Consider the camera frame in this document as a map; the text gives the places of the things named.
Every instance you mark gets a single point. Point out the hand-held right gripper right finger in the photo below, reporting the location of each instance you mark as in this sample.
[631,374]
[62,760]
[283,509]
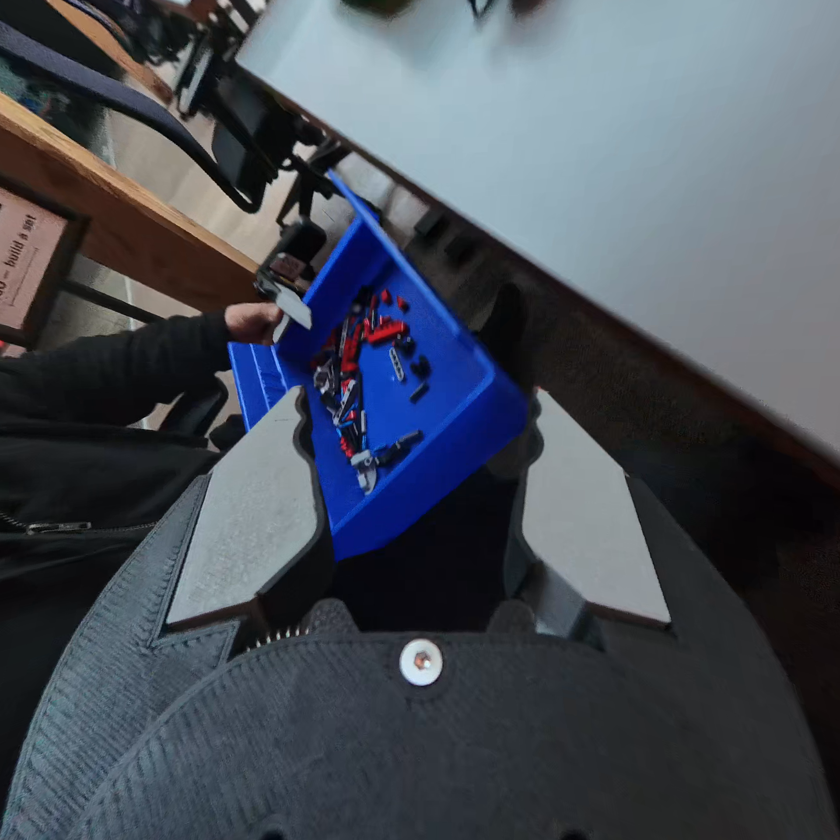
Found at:
[584,525]

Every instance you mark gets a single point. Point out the black framed paper sign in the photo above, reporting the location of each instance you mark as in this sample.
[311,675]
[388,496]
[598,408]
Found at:
[33,262]

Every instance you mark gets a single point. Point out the person's left forearm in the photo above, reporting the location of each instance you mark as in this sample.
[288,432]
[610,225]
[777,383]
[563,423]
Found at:
[131,367]

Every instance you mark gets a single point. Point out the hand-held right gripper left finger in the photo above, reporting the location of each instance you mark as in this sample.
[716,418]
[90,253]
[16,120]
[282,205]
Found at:
[249,525]

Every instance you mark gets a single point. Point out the black office chair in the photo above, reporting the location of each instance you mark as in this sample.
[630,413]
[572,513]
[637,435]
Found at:
[131,105]

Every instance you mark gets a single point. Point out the blue plastic bin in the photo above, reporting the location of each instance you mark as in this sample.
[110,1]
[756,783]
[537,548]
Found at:
[446,367]

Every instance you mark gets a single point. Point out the pile of loose lego parts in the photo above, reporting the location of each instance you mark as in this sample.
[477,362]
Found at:
[348,367]

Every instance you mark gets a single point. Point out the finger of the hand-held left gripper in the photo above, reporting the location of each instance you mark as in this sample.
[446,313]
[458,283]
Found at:
[294,308]
[279,331]

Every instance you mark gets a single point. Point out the person's left hand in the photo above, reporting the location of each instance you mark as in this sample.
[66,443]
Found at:
[249,321]

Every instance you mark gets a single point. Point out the wooden side table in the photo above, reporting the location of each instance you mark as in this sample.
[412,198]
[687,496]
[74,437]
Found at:
[131,216]

